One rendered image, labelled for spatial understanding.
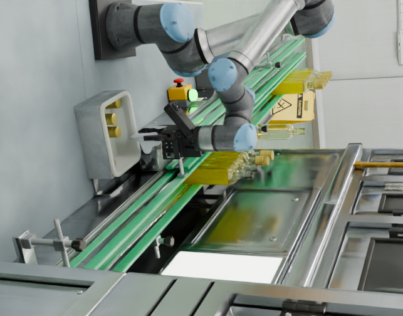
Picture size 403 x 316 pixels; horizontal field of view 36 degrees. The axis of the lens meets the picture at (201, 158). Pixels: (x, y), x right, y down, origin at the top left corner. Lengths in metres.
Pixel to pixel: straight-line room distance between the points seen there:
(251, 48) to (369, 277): 0.68
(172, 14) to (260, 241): 0.71
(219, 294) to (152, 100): 1.34
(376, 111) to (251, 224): 6.14
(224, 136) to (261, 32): 0.29
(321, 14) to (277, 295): 1.11
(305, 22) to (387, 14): 5.85
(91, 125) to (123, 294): 0.85
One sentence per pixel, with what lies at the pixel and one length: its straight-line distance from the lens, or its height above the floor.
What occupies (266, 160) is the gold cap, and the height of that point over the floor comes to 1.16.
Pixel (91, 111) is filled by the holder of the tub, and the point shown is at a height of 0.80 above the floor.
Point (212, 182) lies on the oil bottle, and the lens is 2.01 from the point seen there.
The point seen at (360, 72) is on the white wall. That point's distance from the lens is 7.87.
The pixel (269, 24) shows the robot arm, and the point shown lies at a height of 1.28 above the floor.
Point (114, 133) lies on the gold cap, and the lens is 1.84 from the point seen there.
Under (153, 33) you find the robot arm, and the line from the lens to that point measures 1.85.
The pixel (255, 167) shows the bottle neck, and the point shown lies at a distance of 2.02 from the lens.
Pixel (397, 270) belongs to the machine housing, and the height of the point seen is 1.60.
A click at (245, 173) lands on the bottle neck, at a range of 1.97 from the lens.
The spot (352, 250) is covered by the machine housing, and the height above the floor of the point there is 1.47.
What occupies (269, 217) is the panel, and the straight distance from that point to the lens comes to 1.97.
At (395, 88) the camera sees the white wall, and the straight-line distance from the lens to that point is 7.88.
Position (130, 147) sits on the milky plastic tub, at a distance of 1.92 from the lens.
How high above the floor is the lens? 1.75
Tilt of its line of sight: 23 degrees down
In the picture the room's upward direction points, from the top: 90 degrees clockwise
